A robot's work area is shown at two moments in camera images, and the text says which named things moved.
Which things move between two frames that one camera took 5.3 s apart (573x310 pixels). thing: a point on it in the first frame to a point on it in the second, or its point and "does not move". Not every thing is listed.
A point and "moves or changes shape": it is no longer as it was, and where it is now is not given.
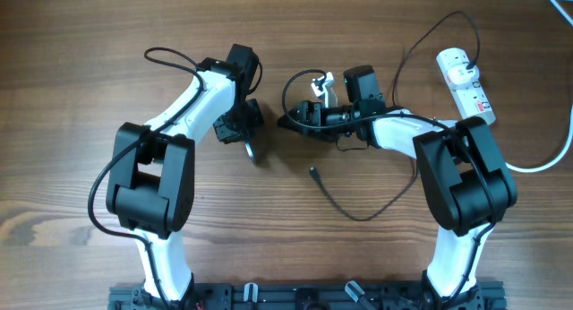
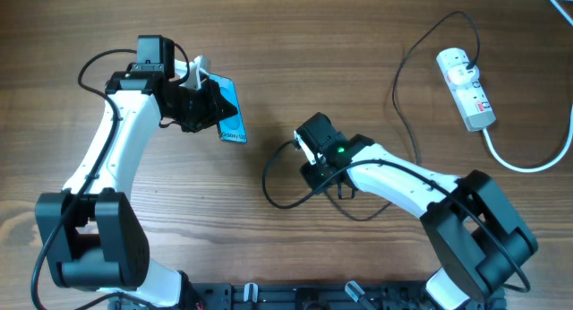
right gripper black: (307, 109) to (309, 171)
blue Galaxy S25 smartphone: (249, 149) moves or changes shape
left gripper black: (227, 134) to (215, 103)
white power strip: (467, 95) does not move
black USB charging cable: (312, 172) does not move
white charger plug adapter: (459, 74) does not move
